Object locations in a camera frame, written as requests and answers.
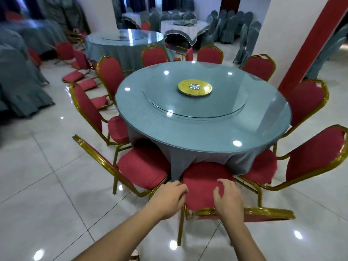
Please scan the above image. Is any yellow turntable base disc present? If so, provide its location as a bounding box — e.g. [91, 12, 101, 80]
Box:
[177, 79, 213, 98]

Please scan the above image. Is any person's left forearm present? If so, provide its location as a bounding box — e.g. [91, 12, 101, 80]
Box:
[72, 206, 163, 261]

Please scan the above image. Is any grey folded cloth pile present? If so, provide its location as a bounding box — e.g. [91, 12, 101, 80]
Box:
[171, 18, 198, 27]

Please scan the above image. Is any person's left hand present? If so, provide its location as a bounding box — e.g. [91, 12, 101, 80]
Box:
[145, 181, 189, 221]

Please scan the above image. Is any person's right forearm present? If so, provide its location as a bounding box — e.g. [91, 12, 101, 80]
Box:
[224, 220, 267, 261]

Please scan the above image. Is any person's right hand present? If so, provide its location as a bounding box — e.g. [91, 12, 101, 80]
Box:
[213, 178, 245, 227]

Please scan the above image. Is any white clothed table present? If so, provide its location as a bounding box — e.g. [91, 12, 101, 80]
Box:
[121, 12, 142, 30]
[160, 20, 210, 46]

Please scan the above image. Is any dark blue curtain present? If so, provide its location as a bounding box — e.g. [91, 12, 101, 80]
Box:
[119, 0, 195, 13]

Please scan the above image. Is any grey fabric covered chair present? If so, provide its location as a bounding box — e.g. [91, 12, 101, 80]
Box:
[0, 45, 55, 119]
[0, 27, 50, 86]

